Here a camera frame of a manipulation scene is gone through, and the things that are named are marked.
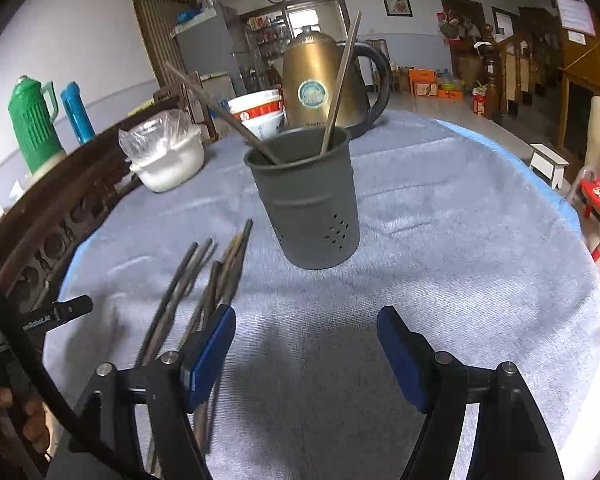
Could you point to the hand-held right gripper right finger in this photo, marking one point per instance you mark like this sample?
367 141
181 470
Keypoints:
402 360

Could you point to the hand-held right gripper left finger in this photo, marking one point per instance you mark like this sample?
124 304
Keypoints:
207 360

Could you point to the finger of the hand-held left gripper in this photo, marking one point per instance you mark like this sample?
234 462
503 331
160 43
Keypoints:
65 310

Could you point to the pile of dark chopsticks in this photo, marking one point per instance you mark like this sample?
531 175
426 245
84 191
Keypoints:
234 262

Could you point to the grey metal utensil holder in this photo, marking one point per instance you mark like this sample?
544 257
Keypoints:
305 210

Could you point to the dark wooden chopstick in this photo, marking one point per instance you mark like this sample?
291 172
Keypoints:
215 108

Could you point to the grey towel table cloth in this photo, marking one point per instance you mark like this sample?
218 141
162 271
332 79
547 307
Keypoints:
430 260

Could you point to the white ceramic pot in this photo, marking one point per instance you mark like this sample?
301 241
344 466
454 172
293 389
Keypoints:
172 170

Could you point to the green thermos flask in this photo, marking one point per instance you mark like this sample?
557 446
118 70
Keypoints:
32 125

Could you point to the blue thermos bottle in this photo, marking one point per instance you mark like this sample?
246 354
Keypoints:
78 112

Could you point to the clear plastic bag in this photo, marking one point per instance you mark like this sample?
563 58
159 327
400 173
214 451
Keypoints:
155 132

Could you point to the blue table cover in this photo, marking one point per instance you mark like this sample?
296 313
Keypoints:
540 175

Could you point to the white bowl red emblem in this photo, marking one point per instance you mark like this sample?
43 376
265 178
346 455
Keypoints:
265 129

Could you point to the small white stool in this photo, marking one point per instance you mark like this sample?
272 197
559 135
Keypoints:
547 157

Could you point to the red banded white bowl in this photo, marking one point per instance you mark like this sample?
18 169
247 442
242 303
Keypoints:
255 102

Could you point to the orange cardboard box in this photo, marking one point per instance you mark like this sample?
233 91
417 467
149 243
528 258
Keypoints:
422 82

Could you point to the grey refrigerator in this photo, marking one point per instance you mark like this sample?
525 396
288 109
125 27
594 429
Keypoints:
205 50

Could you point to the brown wooden door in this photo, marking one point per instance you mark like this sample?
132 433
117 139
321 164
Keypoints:
155 25

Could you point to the gold electric kettle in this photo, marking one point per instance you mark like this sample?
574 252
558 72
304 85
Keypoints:
310 70

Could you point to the wooden stair railing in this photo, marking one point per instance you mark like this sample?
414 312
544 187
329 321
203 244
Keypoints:
505 70

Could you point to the wooden chair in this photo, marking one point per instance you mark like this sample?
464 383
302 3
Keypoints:
380 46

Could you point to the shelf with bottles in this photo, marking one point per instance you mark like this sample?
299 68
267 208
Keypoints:
267 40

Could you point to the framed wall picture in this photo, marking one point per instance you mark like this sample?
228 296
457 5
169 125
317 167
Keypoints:
396 3

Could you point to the pink wall calendar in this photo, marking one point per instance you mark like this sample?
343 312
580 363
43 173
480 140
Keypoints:
575 7

